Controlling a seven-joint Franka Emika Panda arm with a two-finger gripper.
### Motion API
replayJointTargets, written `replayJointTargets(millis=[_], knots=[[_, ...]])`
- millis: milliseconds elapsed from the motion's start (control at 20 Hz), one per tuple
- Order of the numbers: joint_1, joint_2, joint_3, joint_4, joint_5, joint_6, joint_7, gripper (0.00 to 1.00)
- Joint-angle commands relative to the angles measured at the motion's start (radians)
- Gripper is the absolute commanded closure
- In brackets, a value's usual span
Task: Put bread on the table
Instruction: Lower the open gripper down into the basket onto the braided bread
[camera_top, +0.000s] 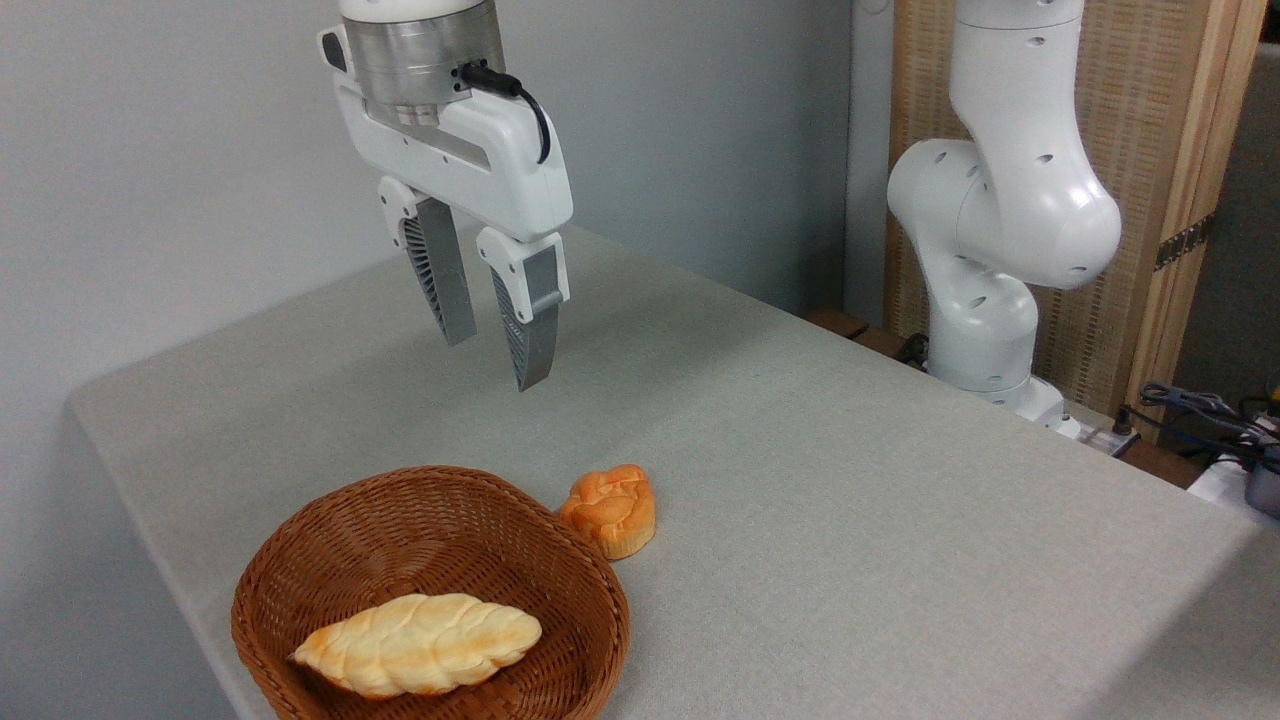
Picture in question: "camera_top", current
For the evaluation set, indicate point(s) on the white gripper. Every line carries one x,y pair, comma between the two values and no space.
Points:
500,160

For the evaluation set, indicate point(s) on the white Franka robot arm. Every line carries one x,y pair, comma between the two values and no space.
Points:
1005,200

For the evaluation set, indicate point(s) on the small orange braided bread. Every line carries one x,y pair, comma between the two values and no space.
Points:
610,510

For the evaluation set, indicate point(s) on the long pale braided bread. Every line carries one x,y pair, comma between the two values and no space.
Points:
420,645

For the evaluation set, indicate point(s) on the brown wicker basket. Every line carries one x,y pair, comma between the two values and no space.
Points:
340,540

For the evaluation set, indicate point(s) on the grey fabric tablecloth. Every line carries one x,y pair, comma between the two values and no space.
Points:
820,500

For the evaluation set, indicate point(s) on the woven wooden folding screen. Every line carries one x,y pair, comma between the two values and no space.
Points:
1150,120

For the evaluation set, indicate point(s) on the black screen hinge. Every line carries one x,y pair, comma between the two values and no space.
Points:
1185,242

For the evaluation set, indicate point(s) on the grey box device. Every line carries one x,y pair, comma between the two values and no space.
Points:
1264,488

